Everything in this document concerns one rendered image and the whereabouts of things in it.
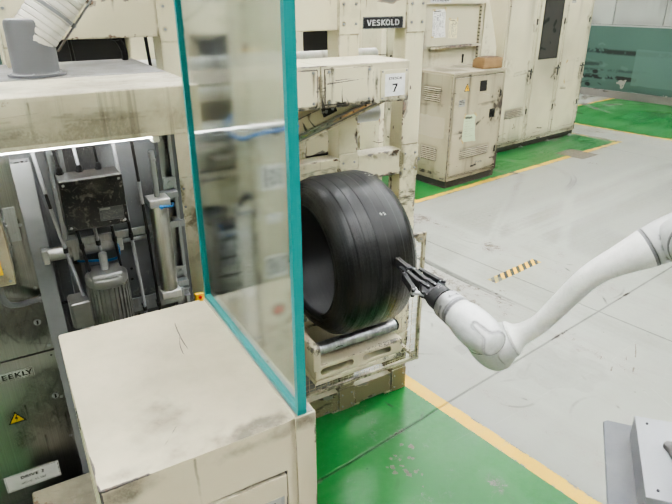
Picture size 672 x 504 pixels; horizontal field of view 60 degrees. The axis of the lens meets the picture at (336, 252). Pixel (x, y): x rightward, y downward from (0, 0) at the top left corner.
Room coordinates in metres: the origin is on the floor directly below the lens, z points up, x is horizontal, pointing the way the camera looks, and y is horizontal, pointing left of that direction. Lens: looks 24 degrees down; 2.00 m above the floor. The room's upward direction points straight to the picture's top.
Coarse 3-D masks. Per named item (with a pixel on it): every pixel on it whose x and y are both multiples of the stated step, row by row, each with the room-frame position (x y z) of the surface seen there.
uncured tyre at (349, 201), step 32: (320, 192) 1.77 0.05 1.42; (352, 192) 1.76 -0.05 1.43; (384, 192) 1.79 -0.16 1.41; (320, 224) 1.71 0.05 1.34; (352, 224) 1.65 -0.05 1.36; (384, 224) 1.69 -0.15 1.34; (320, 256) 2.09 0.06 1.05; (352, 256) 1.60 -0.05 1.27; (384, 256) 1.64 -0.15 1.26; (416, 256) 1.73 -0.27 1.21; (320, 288) 1.99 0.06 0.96; (352, 288) 1.59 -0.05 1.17; (384, 288) 1.62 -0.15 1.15; (320, 320) 1.72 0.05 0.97; (352, 320) 1.61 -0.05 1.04; (384, 320) 1.71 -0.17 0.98
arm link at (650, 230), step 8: (664, 216) 1.31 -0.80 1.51; (648, 224) 1.31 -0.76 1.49; (656, 224) 1.29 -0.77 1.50; (664, 224) 1.27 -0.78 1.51; (648, 232) 1.28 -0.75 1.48; (656, 232) 1.27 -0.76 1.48; (664, 232) 1.25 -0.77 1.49; (656, 240) 1.26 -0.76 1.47; (664, 240) 1.24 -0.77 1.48; (656, 248) 1.25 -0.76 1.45; (664, 248) 1.24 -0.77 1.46; (664, 256) 1.25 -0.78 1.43
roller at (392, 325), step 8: (392, 320) 1.81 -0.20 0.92; (368, 328) 1.75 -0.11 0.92; (376, 328) 1.76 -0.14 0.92; (384, 328) 1.77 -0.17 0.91; (392, 328) 1.79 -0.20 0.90; (336, 336) 1.70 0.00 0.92; (344, 336) 1.70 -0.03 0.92; (352, 336) 1.71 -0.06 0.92; (360, 336) 1.72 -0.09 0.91; (368, 336) 1.73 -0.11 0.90; (376, 336) 1.76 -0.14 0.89; (320, 344) 1.65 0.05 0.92; (328, 344) 1.66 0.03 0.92; (336, 344) 1.67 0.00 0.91; (344, 344) 1.68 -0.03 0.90; (352, 344) 1.71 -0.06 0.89; (328, 352) 1.66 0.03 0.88
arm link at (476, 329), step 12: (456, 312) 1.35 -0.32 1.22; (468, 312) 1.33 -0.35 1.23; (480, 312) 1.32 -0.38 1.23; (456, 324) 1.32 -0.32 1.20; (468, 324) 1.30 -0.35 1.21; (480, 324) 1.29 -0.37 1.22; (492, 324) 1.29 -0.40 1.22; (456, 336) 1.33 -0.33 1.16; (468, 336) 1.28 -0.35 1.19; (480, 336) 1.26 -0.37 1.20; (492, 336) 1.26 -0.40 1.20; (504, 336) 1.28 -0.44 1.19; (468, 348) 1.31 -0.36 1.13; (480, 348) 1.26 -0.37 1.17; (492, 348) 1.25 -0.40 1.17
